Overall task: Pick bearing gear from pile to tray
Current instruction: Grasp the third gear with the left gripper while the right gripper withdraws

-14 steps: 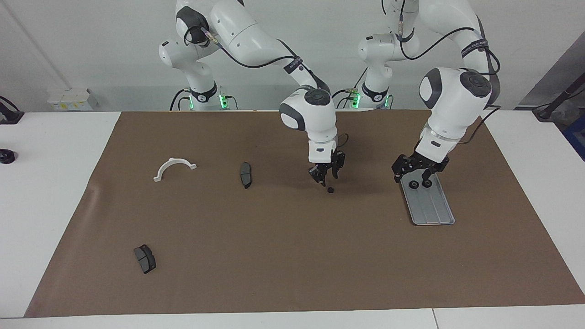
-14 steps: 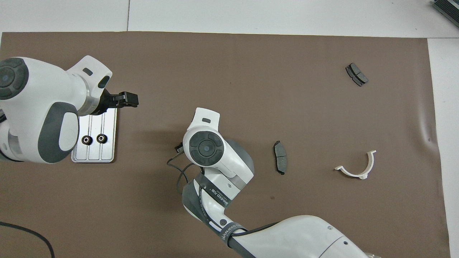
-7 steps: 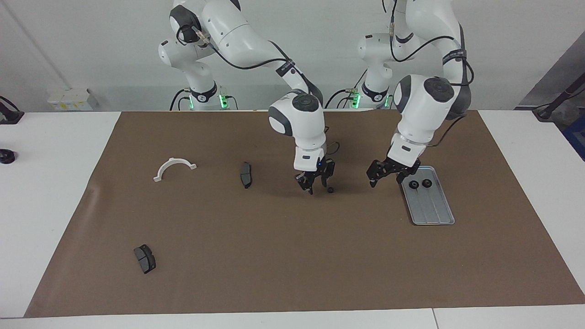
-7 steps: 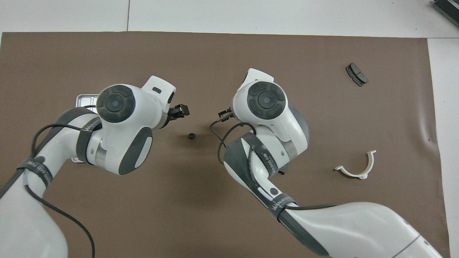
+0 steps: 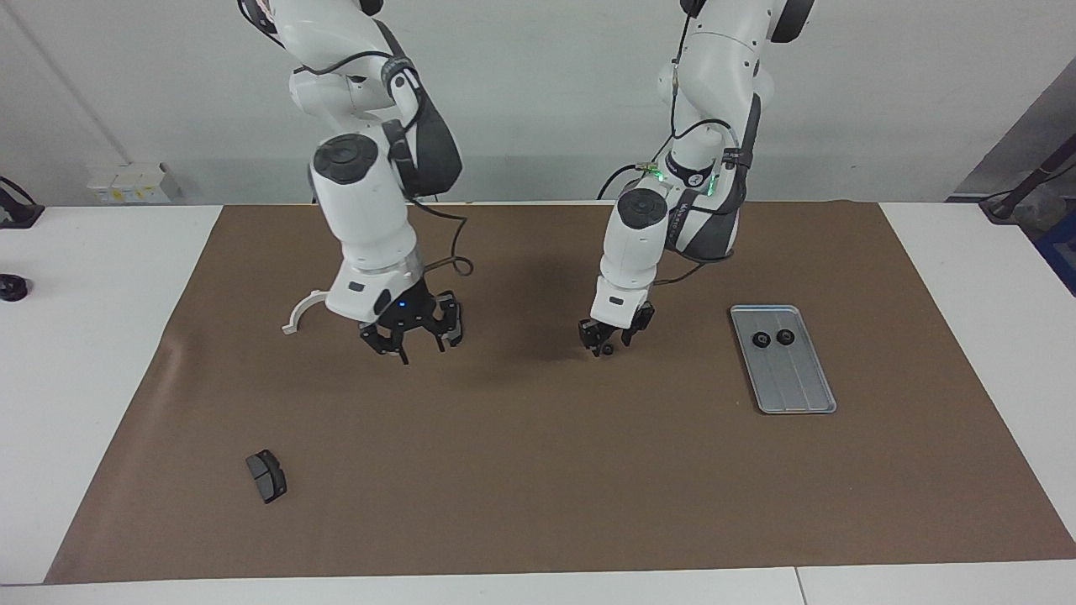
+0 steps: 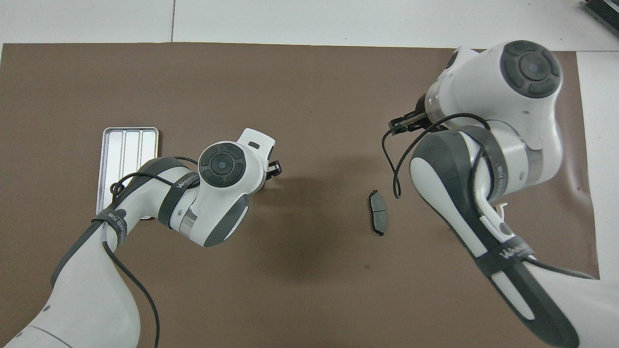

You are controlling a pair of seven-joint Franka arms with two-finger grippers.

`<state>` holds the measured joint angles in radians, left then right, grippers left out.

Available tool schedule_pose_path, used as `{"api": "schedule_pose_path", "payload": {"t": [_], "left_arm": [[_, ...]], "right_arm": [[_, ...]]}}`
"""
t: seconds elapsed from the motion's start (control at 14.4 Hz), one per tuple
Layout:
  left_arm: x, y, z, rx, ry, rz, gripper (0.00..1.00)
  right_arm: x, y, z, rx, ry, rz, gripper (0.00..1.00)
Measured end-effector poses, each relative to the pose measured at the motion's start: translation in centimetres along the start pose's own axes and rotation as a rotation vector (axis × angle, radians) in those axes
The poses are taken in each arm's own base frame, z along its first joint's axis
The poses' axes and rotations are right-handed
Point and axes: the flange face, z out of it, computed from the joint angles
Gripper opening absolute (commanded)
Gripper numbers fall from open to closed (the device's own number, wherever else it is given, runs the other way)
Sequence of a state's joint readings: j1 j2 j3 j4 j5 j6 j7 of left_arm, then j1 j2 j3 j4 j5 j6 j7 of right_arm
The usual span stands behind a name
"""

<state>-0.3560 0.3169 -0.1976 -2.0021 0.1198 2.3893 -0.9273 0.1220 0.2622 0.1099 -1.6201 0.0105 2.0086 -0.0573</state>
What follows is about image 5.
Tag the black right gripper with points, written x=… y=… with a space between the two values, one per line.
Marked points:
x=405 y=313

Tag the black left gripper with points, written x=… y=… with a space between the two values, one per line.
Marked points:
x=635 y=323

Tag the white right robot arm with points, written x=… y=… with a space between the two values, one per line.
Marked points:
x=370 y=210

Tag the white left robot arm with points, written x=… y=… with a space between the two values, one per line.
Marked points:
x=639 y=244

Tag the silver metal tray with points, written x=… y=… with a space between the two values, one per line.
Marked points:
x=799 y=386

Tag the brown table mat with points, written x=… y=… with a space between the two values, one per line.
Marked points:
x=588 y=504

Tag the wide grey brake pad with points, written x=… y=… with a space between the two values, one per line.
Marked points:
x=267 y=477

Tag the black round knob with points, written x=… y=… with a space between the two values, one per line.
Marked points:
x=13 y=288

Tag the black table clamp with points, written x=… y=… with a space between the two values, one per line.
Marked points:
x=17 y=214

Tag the black stand rod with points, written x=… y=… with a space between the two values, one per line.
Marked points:
x=1004 y=207

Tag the blue crate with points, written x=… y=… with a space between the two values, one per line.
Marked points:
x=1061 y=252

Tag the white curved plastic bracket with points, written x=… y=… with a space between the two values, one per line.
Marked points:
x=294 y=318

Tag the white wall socket box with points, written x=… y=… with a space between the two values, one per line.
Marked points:
x=126 y=181

